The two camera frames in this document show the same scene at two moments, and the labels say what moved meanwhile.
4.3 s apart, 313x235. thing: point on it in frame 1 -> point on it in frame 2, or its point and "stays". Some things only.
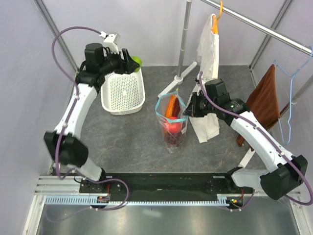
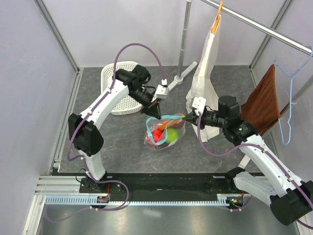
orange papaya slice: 173,107 -> 170,123
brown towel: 262,101 stays
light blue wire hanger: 293,77 stays
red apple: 173,128 -> 156,132
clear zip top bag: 172,112 -> 162,133
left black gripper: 131,65 -> 151,109
